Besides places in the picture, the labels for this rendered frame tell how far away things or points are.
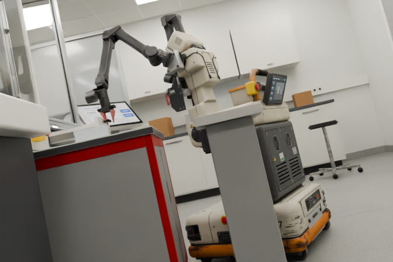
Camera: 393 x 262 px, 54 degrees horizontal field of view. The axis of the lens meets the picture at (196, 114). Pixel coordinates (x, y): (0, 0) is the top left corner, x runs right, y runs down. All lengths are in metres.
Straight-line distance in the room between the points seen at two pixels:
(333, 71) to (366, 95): 0.61
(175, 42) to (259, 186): 1.17
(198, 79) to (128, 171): 1.00
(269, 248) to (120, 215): 0.61
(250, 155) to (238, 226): 0.29
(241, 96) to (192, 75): 0.37
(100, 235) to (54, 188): 0.25
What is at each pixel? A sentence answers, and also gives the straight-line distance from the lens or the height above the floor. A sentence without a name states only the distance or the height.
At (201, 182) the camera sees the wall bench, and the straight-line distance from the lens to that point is 5.11.
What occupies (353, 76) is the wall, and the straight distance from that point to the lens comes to 6.23.
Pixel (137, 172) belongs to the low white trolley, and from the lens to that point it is 1.50.
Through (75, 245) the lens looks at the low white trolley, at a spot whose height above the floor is 0.38.
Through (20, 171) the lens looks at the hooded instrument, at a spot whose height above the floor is 0.69.
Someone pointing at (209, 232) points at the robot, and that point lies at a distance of 2.16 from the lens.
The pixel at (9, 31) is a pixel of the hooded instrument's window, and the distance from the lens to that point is 1.40.
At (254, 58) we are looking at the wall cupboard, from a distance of 5.63.
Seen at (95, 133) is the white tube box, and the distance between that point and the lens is 1.61.
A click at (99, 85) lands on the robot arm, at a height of 1.12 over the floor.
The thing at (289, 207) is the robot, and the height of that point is 0.26.
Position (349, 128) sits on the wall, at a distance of 6.17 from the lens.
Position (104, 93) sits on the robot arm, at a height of 1.07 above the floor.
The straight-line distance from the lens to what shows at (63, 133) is 2.18.
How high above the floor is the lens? 0.63
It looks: 5 degrees up
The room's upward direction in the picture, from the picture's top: 13 degrees counter-clockwise
